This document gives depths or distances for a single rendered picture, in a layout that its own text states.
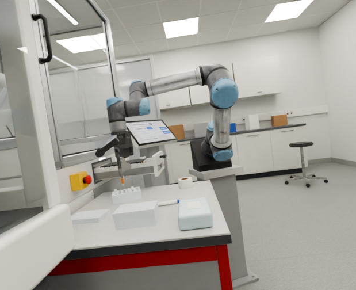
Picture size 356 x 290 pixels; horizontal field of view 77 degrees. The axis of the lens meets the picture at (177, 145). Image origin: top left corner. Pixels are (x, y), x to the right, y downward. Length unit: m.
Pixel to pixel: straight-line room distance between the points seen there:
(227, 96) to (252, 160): 3.42
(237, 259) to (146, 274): 1.09
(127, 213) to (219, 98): 0.59
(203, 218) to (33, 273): 0.39
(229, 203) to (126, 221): 0.94
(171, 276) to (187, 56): 4.75
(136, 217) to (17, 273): 0.36
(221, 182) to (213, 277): 0.89
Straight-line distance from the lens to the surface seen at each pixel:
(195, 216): 0.64
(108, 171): 1.25
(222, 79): 1.01
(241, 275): 1.78
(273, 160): 4.48
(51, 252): 0.52
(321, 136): 5.62
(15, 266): 0.45
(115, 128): 1.03
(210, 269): 0.68
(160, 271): 0.68
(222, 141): 1.23
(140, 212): 0.71
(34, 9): 1.15
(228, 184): 1.52
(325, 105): 5.62
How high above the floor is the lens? 1.02
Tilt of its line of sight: 3 degrees down
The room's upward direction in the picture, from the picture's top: 8 degrees counter-clockwise
